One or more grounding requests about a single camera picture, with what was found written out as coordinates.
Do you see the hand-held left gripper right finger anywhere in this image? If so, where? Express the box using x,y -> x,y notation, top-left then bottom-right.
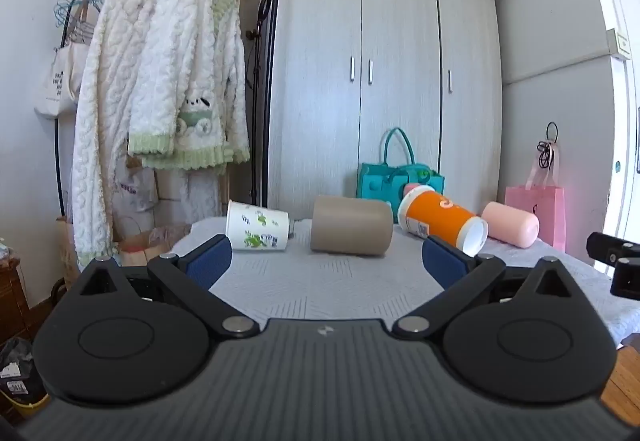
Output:
391,236 -> 589,340

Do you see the black ring light stand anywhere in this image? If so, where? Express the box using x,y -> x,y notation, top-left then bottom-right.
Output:
248,0 -> 274,210

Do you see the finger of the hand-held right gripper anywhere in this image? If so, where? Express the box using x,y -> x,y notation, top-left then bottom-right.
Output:
610,256 -> 640,303
586,231 -> 640,267

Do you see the white cardigan with green trim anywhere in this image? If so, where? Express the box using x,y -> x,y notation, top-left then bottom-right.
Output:
127,0 -> 251,172

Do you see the pink cup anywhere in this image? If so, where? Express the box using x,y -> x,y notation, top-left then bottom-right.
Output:
480,201 -> 541,250

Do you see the white tote bag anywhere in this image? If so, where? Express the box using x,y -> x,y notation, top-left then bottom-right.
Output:
33,42 -> 89,120

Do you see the bunch of wire hangers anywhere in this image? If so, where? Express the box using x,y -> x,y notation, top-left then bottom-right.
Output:
53,0 -> 109,45

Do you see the yellow bin with black bag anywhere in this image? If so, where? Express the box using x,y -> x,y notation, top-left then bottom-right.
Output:
0,335 -> 52,420

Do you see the brown paper bag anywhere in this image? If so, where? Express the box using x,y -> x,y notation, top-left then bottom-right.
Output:
117,220 -> 194,268

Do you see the light wooden wardrobe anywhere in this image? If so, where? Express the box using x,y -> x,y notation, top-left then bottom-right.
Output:
266,0 -> 504,227

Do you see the tan cup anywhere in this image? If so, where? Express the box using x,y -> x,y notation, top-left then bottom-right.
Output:
310,195 -> 395,258

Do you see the white cup with green print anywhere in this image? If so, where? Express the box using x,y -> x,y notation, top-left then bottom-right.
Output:
225,199 -> 291,253

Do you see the pink gift bag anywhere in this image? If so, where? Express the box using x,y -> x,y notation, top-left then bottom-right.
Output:
504,141 -> 567,253

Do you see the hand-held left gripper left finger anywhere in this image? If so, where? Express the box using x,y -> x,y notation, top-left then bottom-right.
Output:
61,234 -> 261,338

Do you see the dark wooden cabinet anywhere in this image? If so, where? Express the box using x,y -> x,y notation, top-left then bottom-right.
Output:
0,255 -> 32,348

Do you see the white wall switch box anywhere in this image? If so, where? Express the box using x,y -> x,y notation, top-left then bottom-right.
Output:
605,28 -> 632,60

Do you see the white fluffy robe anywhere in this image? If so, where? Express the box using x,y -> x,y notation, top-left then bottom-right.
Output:
70,0 -> 162,268

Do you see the teal handbag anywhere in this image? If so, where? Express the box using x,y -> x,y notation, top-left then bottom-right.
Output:
356,127 -> 445,225

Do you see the grey patterned tablecloth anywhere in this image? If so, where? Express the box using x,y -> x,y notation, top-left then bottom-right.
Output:
169,216 -> 640,348

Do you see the orange cup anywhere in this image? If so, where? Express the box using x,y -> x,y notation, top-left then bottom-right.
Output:
397,185 -> 490,258

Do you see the white printed plastic bag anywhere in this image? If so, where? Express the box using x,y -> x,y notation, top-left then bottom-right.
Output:
112,165 -> 159,214

